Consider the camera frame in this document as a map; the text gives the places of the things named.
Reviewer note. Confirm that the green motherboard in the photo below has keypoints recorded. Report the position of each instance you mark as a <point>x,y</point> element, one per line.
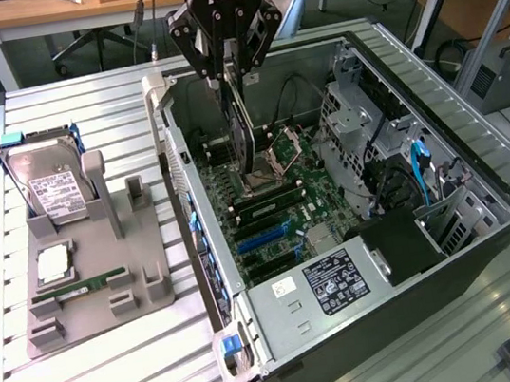
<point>317,191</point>

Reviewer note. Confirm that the open black PC case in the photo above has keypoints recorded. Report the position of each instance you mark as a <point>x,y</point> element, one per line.
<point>399,323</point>

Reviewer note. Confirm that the blue case latch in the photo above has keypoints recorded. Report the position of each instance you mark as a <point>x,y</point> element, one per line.
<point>230,347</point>

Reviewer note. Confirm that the gray parts rack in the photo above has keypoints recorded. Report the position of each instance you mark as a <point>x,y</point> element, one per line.
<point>96,253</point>

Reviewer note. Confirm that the black RAM stick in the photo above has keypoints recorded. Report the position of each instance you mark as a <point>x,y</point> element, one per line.
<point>267,207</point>

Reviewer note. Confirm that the hard disk with blue carrier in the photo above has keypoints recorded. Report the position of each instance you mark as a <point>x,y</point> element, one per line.
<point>50,183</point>

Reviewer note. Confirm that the silver CPU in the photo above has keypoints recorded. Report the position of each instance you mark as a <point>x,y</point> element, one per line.
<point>54,264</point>

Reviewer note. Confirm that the silver chipset heatsink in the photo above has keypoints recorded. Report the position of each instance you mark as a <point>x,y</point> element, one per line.
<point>322,238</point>

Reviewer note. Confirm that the gray power supply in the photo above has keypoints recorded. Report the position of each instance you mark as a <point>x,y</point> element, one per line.
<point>293,320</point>

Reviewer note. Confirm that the metal socket cover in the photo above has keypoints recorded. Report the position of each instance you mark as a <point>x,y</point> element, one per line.
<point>287,148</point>

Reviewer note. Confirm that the black RAM slot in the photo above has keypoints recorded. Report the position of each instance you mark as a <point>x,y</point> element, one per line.
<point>217,149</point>
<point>220,158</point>
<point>260,193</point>

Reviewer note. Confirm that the green RAM stick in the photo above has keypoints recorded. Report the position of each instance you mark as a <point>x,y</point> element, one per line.
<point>77,287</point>

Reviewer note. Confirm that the CPU socket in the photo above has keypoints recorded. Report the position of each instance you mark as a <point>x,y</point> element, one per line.
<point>266,178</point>

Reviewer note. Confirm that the gray computer box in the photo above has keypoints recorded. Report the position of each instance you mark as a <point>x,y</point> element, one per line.
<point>507,81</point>

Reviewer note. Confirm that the silver drive cage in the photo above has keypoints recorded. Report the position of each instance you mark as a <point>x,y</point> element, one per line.
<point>349,162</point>

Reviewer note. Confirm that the black expansion slot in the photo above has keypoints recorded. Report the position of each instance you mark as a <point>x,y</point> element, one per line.
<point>258,228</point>
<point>271,267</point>

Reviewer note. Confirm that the black fan shroud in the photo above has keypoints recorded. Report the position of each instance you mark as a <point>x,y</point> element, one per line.
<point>398,246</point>

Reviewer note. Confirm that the graphics card with metal bracket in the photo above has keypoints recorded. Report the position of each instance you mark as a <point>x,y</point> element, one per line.
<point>241,130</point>

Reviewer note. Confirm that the black office chair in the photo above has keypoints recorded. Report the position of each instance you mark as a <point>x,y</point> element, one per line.
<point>99,41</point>

